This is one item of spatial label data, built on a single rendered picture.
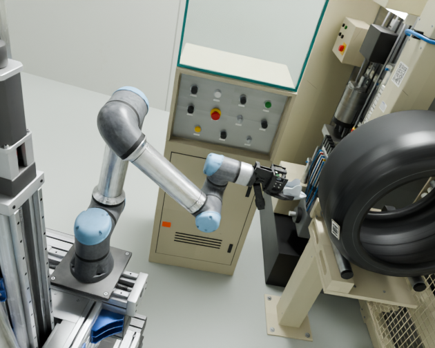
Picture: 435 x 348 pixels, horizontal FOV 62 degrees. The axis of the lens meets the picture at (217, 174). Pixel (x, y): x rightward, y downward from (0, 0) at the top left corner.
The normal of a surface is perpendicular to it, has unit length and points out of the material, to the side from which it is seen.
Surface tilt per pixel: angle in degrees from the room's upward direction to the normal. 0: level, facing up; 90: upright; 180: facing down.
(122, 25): 90
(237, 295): 0
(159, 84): 90
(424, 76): 90
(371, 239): 4
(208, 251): 90
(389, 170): 61
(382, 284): 0
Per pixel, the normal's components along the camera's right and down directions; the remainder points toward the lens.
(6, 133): 0.55, 0.57
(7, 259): -0.18, 0.54
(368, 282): 0.20, -0.80
